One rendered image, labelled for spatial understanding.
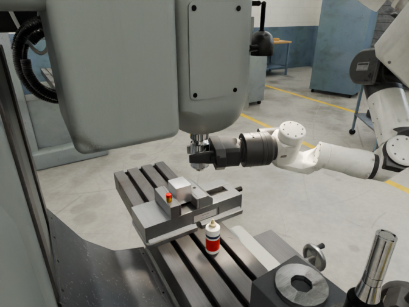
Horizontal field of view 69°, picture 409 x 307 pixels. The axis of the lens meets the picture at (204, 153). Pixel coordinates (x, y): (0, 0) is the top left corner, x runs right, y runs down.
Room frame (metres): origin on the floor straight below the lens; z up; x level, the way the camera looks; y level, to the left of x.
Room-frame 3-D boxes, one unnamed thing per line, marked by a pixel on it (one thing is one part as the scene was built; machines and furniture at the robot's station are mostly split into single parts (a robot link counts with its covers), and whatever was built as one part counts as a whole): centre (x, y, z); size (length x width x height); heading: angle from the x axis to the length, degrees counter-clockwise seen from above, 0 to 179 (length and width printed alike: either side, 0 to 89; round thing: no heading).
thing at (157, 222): (0.82, 0.05, 0.99); 0.35 x 0.15 x 0.11; 121
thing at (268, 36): (0.87, -0.15, 1.48); 0.07 x 0.07 x 0.06
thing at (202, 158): (0.65, 0.01, 1.24); 0.06 x 0.02 x 0.03; 99
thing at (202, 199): (0.83, 0.03, 1.03); 0.12 x 0.06 x 0.04; 31
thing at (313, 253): (0.93, -0.42, 0.64); 0.16 x 0.12 x 0.12; 119
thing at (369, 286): (0.29, -0.22, 1.26); 0.03 x 0.03 x 0.11
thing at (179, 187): (0.80, 0.08, 1.05); 0.06 x 0.05 x 0.06; 31
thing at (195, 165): (0.68, 0.01, 1.23); 0.05 x 0.05 x 0.06
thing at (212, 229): (0.67, -0.02, 0.99); 0.04 x 0.04 x 0.11
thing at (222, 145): (0.70, -0.08, 1.24); 0.13 x 0.12 x 0.10; 9
